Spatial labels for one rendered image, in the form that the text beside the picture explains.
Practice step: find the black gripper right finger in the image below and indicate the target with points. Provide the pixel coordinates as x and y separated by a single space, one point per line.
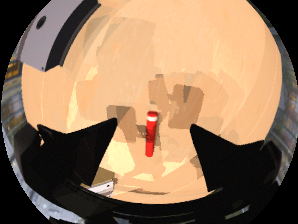
219 158

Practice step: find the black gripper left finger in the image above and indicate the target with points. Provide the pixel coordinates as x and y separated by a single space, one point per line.
82 150

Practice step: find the red peg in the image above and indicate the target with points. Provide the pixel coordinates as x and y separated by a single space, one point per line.
151 124

